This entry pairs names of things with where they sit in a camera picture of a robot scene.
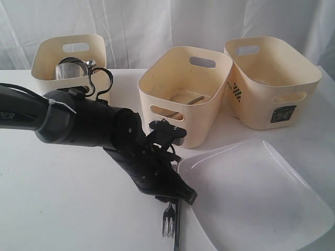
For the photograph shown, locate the cream bin with triangle mark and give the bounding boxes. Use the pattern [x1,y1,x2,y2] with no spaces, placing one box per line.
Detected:
[138,46,233,148]

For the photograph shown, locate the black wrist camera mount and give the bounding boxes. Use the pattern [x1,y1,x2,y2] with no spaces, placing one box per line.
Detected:
[149,119,187,146]

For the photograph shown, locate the steel fork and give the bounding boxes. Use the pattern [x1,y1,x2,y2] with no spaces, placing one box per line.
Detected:
[162,202,176,238]

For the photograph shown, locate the steel knife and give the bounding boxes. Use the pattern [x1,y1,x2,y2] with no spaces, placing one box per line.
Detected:
[173,200,181,251]

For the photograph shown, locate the black cable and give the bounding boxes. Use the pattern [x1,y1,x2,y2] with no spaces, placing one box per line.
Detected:
[85,67,114,100]

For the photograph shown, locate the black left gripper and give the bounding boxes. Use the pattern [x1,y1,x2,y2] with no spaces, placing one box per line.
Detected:
[104,142,197,206]

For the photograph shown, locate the steel spoon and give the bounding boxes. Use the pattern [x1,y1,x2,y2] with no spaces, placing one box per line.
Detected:
[166,96,205,118]

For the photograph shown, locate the white square plate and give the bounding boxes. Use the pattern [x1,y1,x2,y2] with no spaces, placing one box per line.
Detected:
[178,139,334,250]

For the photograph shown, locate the cream bin with square mark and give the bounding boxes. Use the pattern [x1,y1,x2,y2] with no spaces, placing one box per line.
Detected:
[224,36,322,130]

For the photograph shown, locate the steel mug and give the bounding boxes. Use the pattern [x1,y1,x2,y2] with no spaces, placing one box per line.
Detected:
[52,57,96,80]

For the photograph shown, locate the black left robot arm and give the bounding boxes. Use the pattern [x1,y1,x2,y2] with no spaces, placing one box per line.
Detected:
[1,83,197,204]

